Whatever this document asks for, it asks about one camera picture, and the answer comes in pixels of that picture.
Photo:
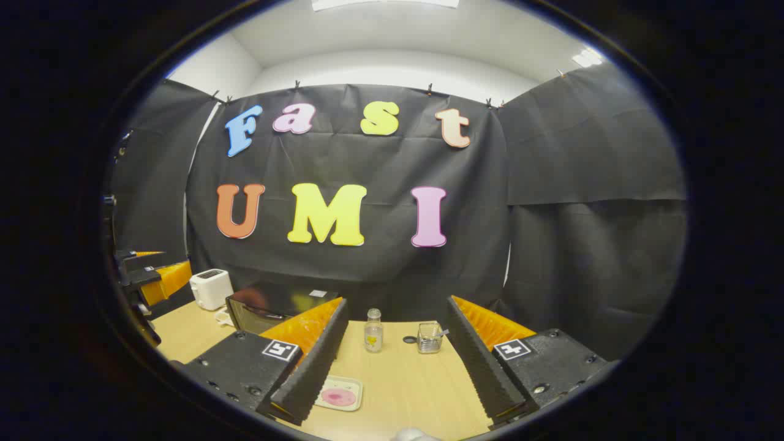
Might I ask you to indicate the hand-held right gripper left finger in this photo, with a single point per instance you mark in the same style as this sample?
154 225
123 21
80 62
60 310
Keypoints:
315 361

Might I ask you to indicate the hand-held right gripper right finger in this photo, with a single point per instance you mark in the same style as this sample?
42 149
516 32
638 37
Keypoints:
481 361

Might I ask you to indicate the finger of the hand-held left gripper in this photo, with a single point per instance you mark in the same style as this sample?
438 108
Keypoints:
131 254
165 278

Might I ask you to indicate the pale plate with pink food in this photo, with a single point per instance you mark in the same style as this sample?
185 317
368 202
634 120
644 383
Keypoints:
339 395

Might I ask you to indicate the black electric oven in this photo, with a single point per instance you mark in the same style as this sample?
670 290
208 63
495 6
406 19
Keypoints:
275 303

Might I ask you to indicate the white toaster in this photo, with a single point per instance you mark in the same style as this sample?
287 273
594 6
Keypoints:
211 288

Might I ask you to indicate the clear glass bottle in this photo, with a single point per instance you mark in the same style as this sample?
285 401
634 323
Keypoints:
373 334

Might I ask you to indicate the white divided snack dish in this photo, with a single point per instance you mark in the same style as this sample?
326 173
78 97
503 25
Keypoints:
224 318

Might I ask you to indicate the black backdrop cloth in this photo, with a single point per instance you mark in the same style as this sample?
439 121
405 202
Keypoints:
380 275

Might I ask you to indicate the ceiling light panel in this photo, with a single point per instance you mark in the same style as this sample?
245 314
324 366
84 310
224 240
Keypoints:
587 57
386 3

